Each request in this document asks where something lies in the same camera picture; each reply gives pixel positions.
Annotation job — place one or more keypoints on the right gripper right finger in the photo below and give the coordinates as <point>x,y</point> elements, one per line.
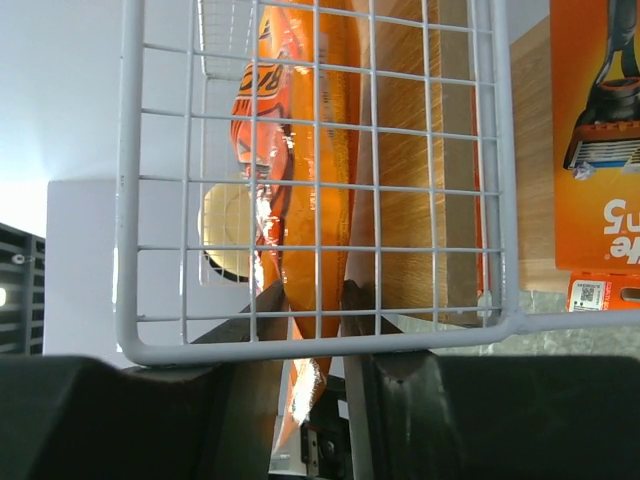
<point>416,414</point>

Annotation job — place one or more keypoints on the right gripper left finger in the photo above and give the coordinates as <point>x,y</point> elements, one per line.
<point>73,417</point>

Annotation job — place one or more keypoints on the orange razor bag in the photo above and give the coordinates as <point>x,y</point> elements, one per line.
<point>295,132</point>

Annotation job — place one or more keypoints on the orange Gillette Fusion pack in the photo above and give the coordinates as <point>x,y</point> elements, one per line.
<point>595,110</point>

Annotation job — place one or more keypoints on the orange razor pack back side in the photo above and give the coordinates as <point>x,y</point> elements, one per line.
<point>479,242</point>

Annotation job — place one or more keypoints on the beige plate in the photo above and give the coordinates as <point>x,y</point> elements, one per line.
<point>225,232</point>

